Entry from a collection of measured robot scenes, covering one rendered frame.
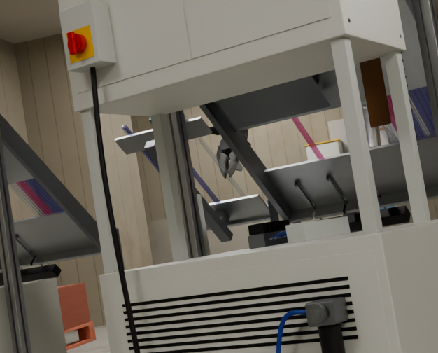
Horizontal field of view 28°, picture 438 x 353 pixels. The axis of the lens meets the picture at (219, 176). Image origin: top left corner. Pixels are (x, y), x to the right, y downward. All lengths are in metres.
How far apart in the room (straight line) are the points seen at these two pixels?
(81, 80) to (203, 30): 0.35
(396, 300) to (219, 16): 0.68
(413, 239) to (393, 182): 0.83
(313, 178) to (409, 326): 1.03
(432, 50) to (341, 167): 0.66
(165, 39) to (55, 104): 7.67
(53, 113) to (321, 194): 7.02
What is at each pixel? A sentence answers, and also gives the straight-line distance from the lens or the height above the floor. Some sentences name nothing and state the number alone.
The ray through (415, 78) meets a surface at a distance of 2.33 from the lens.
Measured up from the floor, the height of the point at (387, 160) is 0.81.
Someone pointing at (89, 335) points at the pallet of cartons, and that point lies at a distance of 7.66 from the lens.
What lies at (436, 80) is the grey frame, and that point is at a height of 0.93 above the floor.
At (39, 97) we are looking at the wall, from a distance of 9.65.
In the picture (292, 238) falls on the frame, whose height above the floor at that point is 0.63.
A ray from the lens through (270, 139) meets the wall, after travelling 11.86.
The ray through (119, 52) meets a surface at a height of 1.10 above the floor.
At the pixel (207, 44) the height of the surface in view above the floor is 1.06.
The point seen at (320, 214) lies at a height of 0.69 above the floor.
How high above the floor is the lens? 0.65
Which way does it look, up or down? 4 degrees up
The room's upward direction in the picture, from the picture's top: 9 degrees counter-clockwise
